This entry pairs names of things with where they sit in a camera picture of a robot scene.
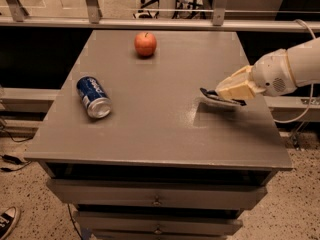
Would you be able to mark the grey drawer cabinet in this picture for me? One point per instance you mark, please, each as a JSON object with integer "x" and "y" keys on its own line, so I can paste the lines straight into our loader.
{"x": 161, "y": 128}

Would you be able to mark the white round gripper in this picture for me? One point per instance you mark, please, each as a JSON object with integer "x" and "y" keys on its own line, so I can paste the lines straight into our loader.
{"x": 271, "y": 73}

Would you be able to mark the blue rxbar blueberry wrapper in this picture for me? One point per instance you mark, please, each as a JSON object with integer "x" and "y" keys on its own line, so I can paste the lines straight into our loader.
{"x": 212, "y": 95}

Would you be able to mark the blue pepsi soda can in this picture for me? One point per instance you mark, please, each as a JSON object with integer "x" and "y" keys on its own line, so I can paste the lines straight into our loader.
{"x": 95, "y": 100}

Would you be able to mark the red apple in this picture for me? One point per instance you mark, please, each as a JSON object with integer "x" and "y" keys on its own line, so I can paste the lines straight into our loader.
{"x": 145, "y": 44}

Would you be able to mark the lower grey drawer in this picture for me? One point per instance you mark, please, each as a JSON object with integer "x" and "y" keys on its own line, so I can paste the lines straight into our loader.
{"x": 156, "y": 224}

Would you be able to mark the black white sneaker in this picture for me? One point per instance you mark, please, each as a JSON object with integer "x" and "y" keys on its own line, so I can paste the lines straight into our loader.
{"x": 8, "y": 221}

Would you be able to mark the grey drawer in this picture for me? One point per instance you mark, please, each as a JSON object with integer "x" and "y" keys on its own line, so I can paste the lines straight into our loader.
{"x": 156, "y": 224}
{"x": 160, "y": 195}

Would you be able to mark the top grey drawer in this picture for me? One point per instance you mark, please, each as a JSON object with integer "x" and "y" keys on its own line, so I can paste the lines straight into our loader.
{"x": 160, "y": 195}

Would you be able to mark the metal railing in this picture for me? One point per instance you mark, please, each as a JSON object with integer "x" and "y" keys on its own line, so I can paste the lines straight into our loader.
{"x": 20, "y": 17}

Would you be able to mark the black power adapter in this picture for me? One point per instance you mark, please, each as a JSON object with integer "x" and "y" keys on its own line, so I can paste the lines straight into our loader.
{"x": 12, "y": 159}

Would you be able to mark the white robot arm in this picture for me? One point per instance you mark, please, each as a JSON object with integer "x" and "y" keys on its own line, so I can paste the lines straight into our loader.
{"x": 304, "y": 62}

